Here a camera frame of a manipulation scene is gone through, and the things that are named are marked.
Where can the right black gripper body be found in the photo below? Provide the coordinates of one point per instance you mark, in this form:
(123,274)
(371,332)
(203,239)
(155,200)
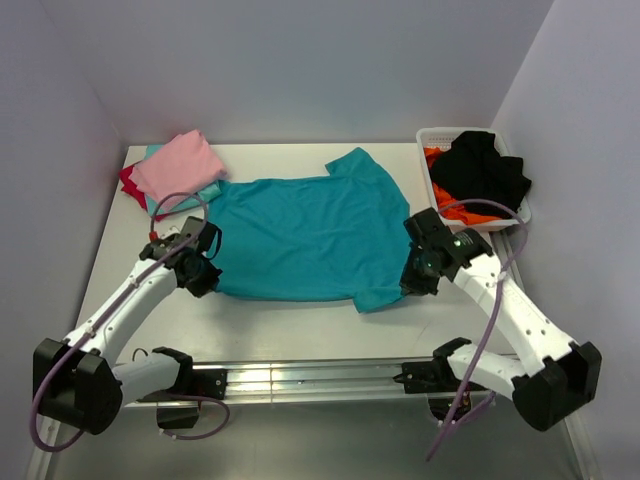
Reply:
(417,274)

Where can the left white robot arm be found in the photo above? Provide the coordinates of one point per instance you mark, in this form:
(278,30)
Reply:
(78,381)

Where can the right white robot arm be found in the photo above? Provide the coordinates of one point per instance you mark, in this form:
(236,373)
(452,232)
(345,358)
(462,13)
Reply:
(551,375)

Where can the folded light teal t shirt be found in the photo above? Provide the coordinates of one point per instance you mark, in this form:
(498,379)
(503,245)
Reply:
(206,194)

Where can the orange t shirt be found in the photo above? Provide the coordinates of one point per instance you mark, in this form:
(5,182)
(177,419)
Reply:
(445,200)

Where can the folded pink t shirt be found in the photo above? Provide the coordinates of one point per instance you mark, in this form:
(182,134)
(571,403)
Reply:
(186,164)

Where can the folded red t shirt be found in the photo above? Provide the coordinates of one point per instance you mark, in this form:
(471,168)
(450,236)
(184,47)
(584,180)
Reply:
(130,188)

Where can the black t shirt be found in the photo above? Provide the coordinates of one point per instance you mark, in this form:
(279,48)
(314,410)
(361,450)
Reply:
(473,169)

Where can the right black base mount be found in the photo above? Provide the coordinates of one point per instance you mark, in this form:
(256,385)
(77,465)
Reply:
(433,378)

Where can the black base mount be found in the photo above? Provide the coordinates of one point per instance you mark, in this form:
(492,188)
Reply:
(182,409)
(433,378)

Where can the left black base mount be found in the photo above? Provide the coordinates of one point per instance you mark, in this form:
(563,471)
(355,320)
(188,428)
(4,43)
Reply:
(182,409)

